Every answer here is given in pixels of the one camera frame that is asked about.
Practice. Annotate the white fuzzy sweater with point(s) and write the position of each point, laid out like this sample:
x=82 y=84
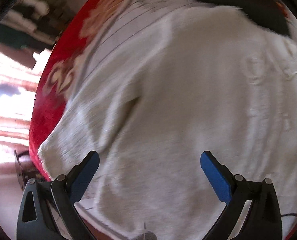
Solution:
x=199 y=79

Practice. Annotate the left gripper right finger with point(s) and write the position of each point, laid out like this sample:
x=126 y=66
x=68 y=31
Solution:
x=263 y=220

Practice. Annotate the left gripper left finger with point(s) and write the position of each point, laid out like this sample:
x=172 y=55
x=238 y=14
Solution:
x=35 y=219

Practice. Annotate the white quilted floral sheet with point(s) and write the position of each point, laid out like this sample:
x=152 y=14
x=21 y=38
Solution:
x=131 y=18

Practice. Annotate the red floral blanket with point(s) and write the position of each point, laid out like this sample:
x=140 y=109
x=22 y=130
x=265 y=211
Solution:
x=54 y=90

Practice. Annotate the pile of clothes on shelf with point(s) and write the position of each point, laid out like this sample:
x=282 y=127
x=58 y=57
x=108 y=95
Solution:
x=35 y=24

